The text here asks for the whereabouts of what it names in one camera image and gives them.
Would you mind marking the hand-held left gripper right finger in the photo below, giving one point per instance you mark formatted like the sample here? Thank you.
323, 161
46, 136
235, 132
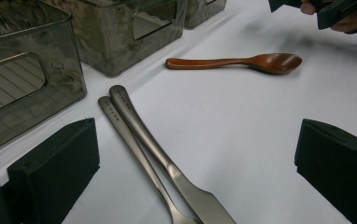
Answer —
338, 168

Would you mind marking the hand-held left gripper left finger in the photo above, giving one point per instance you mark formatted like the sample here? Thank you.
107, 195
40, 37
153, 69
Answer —
55, 168

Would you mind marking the brown wooden spoon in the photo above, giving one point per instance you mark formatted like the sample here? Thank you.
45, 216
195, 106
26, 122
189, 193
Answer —
273, 63

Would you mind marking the steel fork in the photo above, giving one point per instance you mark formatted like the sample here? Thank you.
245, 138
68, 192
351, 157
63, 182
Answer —
120, 127

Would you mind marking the smoky transparent plastic bin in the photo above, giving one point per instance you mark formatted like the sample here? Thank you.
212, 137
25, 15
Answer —
201, 15
58, 71
111, 46

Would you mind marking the steel table knife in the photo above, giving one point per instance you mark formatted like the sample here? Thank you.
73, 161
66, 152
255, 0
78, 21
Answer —
195, 193

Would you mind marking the white table sheet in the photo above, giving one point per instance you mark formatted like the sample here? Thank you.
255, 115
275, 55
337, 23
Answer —
245, 124

